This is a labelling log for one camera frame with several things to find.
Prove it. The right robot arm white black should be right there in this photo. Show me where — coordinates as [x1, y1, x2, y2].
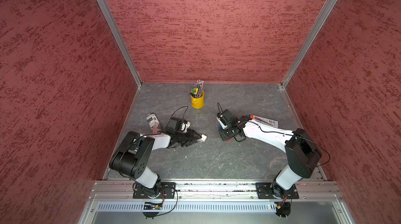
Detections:
[217, 113, 322, 200]

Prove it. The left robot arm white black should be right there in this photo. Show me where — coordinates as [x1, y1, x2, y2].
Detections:
[109, 129, 207, 199]

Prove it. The small striped can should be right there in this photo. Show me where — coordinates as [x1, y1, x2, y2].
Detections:
[146, 113, 160, 133]

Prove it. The white blue red flat box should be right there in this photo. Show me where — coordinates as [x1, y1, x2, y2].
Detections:
[247, 115, 278, 129]

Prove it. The yellow pen cup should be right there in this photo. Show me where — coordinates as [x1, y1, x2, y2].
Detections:
[190, 88, 205, 109]

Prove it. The pens bundle in cup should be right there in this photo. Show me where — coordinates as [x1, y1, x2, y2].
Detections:
[190, 80, 204, 98]

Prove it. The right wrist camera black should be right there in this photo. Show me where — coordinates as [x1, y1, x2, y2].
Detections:
[217, 110, 239, 129]

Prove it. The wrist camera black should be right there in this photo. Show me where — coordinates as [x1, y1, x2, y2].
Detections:
[165, 117, 191, 135]
[217, 110, 239, 129]

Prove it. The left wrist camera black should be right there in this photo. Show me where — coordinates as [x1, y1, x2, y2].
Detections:
[165, 117, 191, 135]

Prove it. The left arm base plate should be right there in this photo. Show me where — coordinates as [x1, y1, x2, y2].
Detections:
[132, 182, 176, 200]

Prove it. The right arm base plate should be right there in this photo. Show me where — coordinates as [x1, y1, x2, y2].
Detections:
[255, 182, 299, 200]

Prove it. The white slotted cable duct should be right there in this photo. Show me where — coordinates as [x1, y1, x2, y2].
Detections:
[97, 202, 276, 214]

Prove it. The aluminium front rail frame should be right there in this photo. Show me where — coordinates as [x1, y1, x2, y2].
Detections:
[79, 179, 354, 224]

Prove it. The right aluminium corner post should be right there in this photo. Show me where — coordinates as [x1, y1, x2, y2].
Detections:
[281, 0, 338, 90]

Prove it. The aluminium corner post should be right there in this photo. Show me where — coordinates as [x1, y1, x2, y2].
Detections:
[281, 0, 338, 90]
[96, 0, 143, 88]

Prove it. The left aluminium corner post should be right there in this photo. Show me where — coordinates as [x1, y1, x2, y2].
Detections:
[96, 0, 143, 88]

